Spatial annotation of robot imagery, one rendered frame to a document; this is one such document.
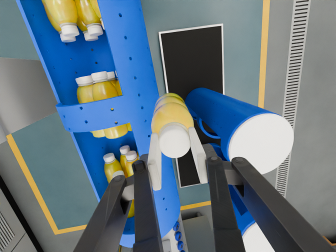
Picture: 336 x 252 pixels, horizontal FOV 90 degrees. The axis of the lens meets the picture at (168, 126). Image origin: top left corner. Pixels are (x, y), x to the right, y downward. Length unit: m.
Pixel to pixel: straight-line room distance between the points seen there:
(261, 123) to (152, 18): 1.25
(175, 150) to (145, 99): 0.25
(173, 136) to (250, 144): 0.58
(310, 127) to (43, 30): 2.44
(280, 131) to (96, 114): 0.68
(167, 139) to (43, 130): 1.83
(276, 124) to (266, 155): 0.13
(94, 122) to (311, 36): 2.10
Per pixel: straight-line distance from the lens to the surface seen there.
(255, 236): 1.12
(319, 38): 2.30
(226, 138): 0.73
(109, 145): 0.71
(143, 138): 0.44
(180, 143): 0.20
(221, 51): 1.59
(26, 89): 1.05
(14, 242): 2.57
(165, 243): 1.14
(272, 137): 0.80
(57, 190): 2.29
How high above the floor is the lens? 1.61
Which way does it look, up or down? 70 degrees down
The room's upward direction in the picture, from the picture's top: 162 degrees clockwise
